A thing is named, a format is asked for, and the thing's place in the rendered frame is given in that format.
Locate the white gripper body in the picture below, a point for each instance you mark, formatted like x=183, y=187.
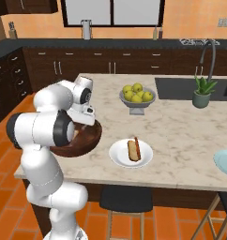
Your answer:
x=84, y=118

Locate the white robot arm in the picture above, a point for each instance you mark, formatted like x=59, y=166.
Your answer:
x=40, y=175

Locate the brown wooden bowl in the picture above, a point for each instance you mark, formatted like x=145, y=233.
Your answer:
x=84, y=142

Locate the white plate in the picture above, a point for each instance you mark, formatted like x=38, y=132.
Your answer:
x=120, y=154

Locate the grey fruit bowl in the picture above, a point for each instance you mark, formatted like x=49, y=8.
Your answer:
x=137, y=107

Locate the tan bun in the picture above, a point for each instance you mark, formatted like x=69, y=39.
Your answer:
x=132, y=151

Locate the red-brown sausage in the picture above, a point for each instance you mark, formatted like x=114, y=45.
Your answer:
x=137, y=146

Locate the light blue plate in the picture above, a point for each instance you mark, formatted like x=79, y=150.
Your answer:
x=226, y=162

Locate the yellow-green apple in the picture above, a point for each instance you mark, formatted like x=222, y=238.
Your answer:
x=137, y=99
x=127, y=89
x=137, y=87
x=128, y=96
x=147, y=96

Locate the dark brown lower cupboards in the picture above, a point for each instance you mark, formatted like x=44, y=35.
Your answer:
x=134, y=62

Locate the dark brown drawer cupboards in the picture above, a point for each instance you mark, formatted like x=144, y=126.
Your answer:
x=9, y=81

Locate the grey paper towel holder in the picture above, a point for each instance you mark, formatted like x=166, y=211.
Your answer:
x=86, y=29

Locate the black stool with wooden legs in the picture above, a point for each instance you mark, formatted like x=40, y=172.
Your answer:
x=226, y=203
x=126, y=198

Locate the dark sink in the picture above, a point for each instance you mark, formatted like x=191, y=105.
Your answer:
x=178, y=89

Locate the black-framed window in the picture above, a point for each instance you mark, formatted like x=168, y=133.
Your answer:
x=112, y=12

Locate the pale bottle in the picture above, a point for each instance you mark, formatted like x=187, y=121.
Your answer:
x=155, y=33

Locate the knife block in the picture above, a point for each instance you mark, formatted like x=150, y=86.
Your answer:
x=12, y=31

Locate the dark bottle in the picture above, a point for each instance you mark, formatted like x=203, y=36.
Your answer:
x=160, y=33

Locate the green plant in grey pot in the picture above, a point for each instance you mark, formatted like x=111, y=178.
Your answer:
x=201, y=98

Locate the patterned black-white tray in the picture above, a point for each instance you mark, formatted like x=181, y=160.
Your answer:
x=196, y=42

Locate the grey curved tap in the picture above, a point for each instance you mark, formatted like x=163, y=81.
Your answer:
x=214, y=59

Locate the dark brown wall cupboard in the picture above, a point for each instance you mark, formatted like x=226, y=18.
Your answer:
x=24, y=5

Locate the grey wall socket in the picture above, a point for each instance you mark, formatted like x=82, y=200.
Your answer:
x=223, y=22

